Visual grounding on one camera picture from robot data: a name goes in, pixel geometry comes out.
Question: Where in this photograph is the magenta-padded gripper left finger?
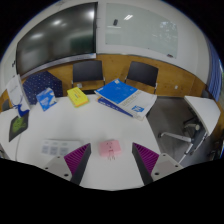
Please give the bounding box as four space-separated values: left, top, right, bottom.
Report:
42 142 93 186

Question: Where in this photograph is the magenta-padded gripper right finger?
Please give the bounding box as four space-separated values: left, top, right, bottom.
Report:
131 142 184 186

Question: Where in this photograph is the pink charger block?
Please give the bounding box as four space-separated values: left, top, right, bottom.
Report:
98 139 123 161

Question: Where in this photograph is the white power strip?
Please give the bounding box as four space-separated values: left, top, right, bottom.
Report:
40 138 88 158

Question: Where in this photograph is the yellow box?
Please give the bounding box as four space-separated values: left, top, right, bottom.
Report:
66 86 90 109

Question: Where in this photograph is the black mouse pad green print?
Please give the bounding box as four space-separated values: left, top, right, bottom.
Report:
8 111 30 143

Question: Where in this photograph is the blue tissue box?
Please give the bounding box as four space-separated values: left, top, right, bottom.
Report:
35 87 58 112

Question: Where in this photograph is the white side table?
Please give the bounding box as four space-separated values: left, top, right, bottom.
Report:
157 95 222 156

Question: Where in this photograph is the blue-cover book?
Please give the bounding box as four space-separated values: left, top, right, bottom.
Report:
93 78 140 106

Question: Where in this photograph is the dark blue dotted box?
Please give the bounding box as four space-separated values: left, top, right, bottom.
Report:
22 70 64 106

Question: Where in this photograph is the black chair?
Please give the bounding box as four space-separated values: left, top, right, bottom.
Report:
124 60 160 95
1 98 11 112
71 59 106 93

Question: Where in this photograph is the blue curtain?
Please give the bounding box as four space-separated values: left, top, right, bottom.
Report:
207 39 224 103

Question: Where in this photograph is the glass whiteboard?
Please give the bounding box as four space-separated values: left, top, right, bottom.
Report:
105 2 179 60

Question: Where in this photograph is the small white wall board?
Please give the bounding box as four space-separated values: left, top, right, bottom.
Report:
2 46 18 84

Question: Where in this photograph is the large black wall display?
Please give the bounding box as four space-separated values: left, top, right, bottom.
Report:
15 1 99 76

